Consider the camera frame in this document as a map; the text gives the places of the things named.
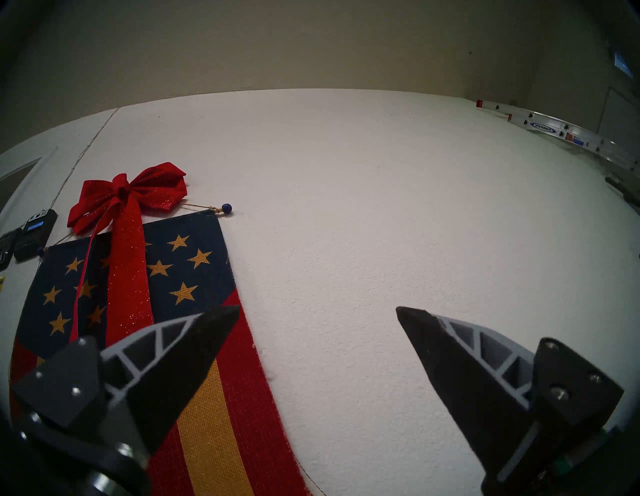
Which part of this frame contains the black-handled long tool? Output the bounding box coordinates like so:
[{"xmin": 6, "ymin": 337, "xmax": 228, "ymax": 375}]
[{"xmin": 604, "ymin": 175, "xmax": 640, "ymax": 208}]

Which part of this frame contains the black device blue screen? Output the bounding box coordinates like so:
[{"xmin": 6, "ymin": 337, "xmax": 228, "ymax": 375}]
[{"xmin": 13, "ymin": 209, "xmax": 58, "ymax": 263}]

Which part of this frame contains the aluminium ladder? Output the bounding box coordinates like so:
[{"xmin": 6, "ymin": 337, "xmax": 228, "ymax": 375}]
[{"xmin": 475, "ymin": 98, "xmax": 640, "ymax": 173}]

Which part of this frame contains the wooden flag dowel rod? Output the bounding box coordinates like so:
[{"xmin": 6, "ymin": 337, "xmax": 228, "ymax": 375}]
[{"xmin": 180, "ymin": 201, "xmax": 234, "ymax": 216}]

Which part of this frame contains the window with blinds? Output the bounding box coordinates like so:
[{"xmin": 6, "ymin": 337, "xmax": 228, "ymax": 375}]
[{"xmin": 612, "ymin": 47, "xmax": 636, "ymax": 81}]

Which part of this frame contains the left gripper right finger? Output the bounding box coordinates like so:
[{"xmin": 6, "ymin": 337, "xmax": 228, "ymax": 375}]
[{"xmin": 395, "ymin": 306, "xmax": 626, "ymax": 488}]

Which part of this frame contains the burlap american flag banner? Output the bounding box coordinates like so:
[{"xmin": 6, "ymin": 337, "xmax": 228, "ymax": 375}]
[{"xmin": 9, "ymin": 210, "xmax": 311, "ymax": 496}]

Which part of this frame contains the red glitter ribbon bow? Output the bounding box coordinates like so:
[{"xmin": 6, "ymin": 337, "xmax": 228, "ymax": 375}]
[{"xmin": 66, "ymin": 161, "xmax": 188, "ymax": 346}]

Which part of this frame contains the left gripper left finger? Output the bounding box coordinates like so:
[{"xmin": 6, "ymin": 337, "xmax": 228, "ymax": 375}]
[{"xmin": 11, "ymin": 305, "xmax": 242, "ymax": 458}]

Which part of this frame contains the white flat wall panel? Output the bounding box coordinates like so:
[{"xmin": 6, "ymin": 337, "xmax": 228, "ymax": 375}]
[{"xmin": 597, "ymin": 87, "xmax": 640, "ymax": 156}]

